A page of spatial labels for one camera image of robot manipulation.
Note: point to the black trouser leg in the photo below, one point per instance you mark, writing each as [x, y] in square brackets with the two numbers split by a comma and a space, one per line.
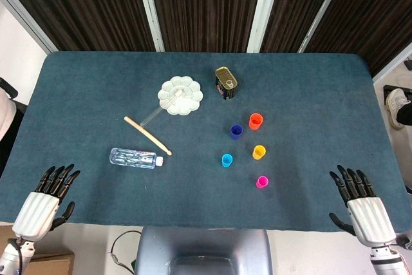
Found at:
[405, 112]

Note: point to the orange plastic cup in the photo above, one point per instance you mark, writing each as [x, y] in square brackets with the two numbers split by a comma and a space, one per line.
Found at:
[256, 124]

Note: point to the teal table cloth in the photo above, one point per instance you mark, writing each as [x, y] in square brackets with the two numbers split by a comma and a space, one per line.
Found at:
[305, 88]

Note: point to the black and gold meat can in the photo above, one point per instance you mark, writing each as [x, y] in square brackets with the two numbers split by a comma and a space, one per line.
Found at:
[227, 88]

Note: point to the yellow plastic cup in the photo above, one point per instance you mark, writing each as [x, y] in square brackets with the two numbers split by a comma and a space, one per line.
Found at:
[258, 155]

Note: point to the brown cardboard box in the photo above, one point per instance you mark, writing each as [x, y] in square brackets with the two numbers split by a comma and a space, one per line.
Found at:
[51, 263]

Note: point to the dark brown slatted partition panel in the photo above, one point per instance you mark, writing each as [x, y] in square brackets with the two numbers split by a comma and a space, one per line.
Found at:
[80, 4]
[373, 11]
[299, 4]
[206, 4]

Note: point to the white flower-shaped paint palette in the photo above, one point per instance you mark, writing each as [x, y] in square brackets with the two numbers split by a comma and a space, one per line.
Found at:
[190, 94]

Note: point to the wooden drumstick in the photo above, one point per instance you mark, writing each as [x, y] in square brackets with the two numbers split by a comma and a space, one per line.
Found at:
[145, 131]

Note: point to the grey robot torso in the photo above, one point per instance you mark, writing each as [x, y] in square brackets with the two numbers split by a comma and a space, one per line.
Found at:
[202, 249]

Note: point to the white sneaker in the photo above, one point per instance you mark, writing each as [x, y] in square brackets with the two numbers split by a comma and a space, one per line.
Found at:
[394, 104]

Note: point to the bystander in white shirt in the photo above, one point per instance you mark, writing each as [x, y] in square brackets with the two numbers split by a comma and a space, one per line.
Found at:
[6, 117]

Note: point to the clear plastic water bottle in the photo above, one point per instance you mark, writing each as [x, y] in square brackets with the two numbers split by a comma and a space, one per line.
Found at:
[132, 157]

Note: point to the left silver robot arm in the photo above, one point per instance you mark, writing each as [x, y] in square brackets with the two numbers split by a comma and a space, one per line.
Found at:
[11, 259]

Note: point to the right black-fingered silver robot hand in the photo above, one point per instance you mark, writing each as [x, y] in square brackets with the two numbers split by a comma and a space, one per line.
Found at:
[370, 220]

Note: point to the clear glass pipette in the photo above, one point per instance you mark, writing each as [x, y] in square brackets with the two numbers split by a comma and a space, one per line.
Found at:
[151, 115]

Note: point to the light blue plastic cup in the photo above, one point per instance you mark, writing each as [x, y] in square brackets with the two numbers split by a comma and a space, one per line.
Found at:
[227, 163]

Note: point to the dark blue plastic cup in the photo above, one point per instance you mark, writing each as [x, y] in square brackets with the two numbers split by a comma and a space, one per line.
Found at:
[236, 134]

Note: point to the left black-fingered silver robot hand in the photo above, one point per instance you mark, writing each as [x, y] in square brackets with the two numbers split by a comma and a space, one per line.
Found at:
[37, 214]

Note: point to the pink plastic cup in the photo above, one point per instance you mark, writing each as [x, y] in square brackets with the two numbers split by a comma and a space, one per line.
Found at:
[261, 184]

